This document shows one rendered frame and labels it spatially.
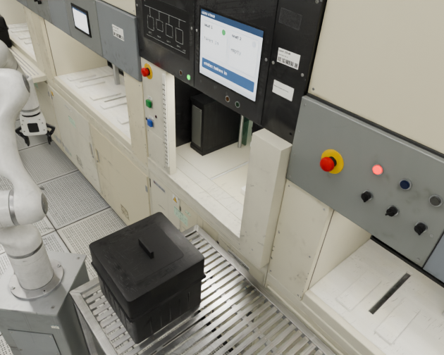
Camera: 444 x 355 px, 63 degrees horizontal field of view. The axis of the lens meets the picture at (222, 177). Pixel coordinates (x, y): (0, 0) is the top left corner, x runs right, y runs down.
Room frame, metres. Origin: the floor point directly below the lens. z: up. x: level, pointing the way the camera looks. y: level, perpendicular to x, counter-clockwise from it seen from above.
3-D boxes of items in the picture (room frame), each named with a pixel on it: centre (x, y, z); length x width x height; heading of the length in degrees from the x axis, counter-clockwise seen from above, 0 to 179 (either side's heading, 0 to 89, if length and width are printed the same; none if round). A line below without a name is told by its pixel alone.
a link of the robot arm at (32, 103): (1.43, 0.87, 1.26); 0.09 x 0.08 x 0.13; 108
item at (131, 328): (0.82, 0.23, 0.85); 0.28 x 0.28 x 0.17; 42
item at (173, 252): (0.82, 0.23, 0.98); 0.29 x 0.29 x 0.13; 42
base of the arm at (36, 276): (0.86, 0.68, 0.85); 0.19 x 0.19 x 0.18
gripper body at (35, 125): (1.43, 0.87, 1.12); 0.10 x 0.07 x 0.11; 108
